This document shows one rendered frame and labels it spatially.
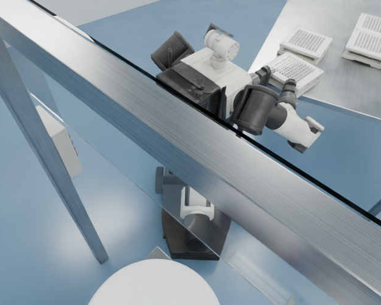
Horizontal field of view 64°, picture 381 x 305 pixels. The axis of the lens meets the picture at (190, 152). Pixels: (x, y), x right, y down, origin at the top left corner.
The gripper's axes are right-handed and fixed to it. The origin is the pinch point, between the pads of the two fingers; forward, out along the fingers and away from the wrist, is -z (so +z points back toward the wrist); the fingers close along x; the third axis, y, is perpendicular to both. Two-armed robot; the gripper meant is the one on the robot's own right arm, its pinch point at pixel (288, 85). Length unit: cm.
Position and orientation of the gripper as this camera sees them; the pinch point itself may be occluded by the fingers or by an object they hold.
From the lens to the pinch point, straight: 167.5
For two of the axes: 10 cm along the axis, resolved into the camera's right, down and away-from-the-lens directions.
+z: -2.6, 7.4, -6.1
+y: 9.6, 2.3, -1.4
